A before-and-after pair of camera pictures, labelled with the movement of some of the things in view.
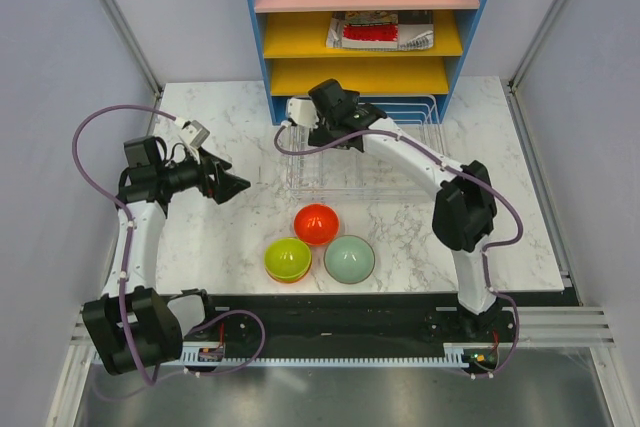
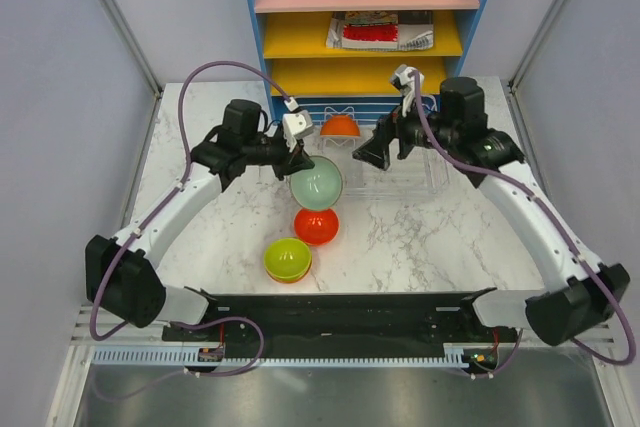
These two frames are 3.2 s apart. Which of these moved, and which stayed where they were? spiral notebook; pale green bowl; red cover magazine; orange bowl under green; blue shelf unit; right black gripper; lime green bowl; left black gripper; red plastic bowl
Moved: right black gripper; left black gripper; pale green bowl
Stayed: red plastic bowl; orange bowl under green; red cover magazine; spiral notebook; blue shelf unit; lime green bowl
